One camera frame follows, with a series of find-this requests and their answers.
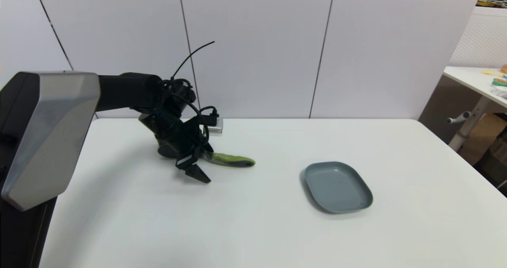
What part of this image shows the black brush with green handle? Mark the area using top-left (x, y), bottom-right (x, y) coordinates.
top-left (158, 143), bottom-right (256, 168)

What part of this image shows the grey rounded plastic plate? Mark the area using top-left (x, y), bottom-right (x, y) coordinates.
top-left (304, 161), bottom-right (374, 214)

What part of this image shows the brown cardboard box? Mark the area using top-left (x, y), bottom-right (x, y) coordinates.
top-left (459, 113), bottom-right (507, 166)

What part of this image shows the white side table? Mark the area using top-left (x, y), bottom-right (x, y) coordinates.
top-left (443, 66), bottom-right (507, 151)

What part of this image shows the white pegboard panel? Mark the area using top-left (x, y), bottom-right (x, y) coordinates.
top-left (448, 6), bottom-right (507, 69)

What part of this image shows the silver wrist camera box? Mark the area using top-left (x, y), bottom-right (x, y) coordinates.
top-left (204, 117), bottom-right (224, 135)

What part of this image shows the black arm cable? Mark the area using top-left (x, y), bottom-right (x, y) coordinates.
top-left (160, 41), bottom-right (219, 149)

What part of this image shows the white table crank handle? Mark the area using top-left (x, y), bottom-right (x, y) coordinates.
top-left (447, 111), bottom-right (473, 124)

